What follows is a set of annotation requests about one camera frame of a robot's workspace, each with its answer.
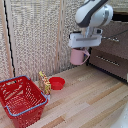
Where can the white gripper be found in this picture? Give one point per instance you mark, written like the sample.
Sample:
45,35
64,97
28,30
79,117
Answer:
85,40

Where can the pink mug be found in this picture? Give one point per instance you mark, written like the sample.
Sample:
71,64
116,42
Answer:
78,56

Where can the red shopping basket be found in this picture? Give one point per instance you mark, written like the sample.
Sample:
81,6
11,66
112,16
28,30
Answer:
20,99

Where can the dark brown drawer cabinet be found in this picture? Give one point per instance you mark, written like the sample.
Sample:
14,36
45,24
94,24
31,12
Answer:
111,50

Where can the red plastic bowl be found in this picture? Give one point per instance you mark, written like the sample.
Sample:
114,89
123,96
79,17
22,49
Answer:
57,83

